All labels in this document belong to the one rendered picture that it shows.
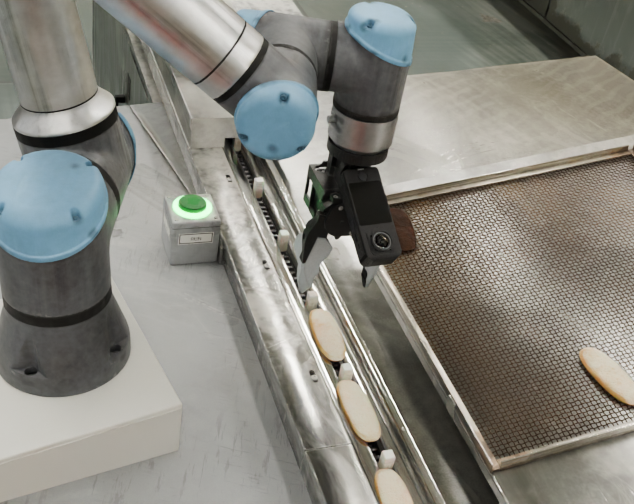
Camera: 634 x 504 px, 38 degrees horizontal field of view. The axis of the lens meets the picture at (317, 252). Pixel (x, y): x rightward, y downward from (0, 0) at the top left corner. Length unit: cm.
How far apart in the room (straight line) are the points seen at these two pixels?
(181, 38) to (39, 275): 29
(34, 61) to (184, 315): 42
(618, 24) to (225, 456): 317
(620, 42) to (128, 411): 322
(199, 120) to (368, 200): 52
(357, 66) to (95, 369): 43
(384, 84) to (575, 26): 327
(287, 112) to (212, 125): 68
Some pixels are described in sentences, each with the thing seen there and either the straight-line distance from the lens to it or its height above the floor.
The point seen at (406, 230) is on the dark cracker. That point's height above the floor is 91.
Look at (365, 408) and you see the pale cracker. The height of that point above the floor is 86.
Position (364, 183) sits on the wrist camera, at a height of 110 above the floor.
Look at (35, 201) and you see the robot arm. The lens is 94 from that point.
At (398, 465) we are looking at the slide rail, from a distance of 107.
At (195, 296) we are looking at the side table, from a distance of 127.
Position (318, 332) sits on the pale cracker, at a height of 86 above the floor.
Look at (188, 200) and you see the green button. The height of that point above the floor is 91.
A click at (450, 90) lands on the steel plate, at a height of 82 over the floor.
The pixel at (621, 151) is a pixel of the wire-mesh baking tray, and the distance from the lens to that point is 156.
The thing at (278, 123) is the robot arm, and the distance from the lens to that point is 83.
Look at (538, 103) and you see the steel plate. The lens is 200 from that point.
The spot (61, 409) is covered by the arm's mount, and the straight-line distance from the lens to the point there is 103.
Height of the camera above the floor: 164
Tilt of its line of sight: 36 degrees down
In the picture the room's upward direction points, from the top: 11 degrees clockwise
